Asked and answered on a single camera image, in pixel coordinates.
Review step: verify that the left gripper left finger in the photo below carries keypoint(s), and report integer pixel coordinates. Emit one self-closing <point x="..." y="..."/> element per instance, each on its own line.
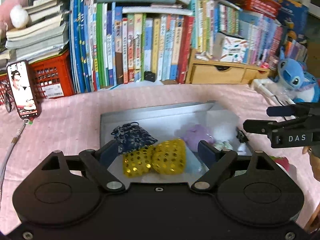
<point x="97" y="162"/>

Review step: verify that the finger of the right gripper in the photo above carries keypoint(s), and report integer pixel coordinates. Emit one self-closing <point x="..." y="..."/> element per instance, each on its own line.
<point x="299" y="109"/>
<point x="264" y="127"/>

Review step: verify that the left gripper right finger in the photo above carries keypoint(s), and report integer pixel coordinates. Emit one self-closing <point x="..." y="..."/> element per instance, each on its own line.
<point x="219" y="164"/>

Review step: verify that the green floral cloth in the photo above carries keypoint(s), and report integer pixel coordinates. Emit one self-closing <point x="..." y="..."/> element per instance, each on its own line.
<point x="222" y="145"/>

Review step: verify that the white paper origami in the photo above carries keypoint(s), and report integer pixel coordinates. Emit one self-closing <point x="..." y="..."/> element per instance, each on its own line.
<point x="243" y="150"/>

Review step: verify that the pink and green flower plush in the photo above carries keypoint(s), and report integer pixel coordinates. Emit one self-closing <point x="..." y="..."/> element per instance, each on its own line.
<point x="282" y="161"/>

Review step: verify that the purple plush toy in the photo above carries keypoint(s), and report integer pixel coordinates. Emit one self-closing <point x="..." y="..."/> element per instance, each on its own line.
<point x="193" y="134"/>

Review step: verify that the white bubble wrap block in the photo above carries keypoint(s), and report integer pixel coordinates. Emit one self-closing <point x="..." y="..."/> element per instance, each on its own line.
<point x="222" y="124"/>

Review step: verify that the navy floral drawstring pouch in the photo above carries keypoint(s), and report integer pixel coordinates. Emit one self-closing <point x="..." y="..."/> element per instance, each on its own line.
<point x="131" y="137"/>

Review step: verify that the yellow sequin pouch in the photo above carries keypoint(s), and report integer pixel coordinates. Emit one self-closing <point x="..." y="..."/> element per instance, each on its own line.
<point x="167" y="157"/>

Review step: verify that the person's right hand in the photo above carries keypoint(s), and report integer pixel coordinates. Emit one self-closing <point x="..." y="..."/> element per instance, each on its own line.
<point x="314" y="162"/>

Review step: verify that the black binder clip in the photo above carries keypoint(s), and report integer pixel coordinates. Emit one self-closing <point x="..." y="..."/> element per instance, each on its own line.
<point x="240" y="135"/>

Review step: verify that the blue Stitch plush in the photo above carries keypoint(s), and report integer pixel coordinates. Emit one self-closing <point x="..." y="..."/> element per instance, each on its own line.
<point x="294" y="81"/>

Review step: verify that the white shallow box tray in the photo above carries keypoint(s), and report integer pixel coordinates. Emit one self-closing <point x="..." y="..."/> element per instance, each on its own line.
<point x="161" y="122"/>

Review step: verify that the second row of books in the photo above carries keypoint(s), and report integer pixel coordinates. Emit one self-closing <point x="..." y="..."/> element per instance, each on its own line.
<point x="213" y="16"/>

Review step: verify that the white patterned box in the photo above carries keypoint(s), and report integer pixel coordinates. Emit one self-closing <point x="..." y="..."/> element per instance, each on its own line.
<point x="230" y="48"/>

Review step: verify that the wooden drawer organizer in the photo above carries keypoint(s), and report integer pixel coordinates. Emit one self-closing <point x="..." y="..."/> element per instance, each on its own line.
<point x="203" y="70"/>

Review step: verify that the red plastic crate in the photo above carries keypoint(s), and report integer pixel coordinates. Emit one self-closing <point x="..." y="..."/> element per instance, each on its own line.
<point x="51" y="78"/>

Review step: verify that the small black cube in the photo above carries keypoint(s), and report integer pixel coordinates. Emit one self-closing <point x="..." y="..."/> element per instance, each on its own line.
<point x="149" y="76"/>

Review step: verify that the smartphone on stand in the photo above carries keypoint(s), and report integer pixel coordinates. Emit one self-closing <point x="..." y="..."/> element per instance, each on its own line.
<point x="22" y="90"/>

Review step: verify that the red basket on top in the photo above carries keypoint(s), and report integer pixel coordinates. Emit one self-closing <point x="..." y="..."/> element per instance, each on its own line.
<point x="268" y="8"/>

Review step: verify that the row of upright books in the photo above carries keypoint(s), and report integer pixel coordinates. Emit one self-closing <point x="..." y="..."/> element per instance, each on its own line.
<point x="113" y="42"/>

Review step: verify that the stack of paperback books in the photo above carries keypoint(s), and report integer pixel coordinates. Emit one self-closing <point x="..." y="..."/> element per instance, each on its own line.
<point x="46" y="34"/>

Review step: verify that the pink bunny plush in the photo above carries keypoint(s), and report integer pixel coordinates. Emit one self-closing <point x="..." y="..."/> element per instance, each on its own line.
<point x="13" y="15"/>

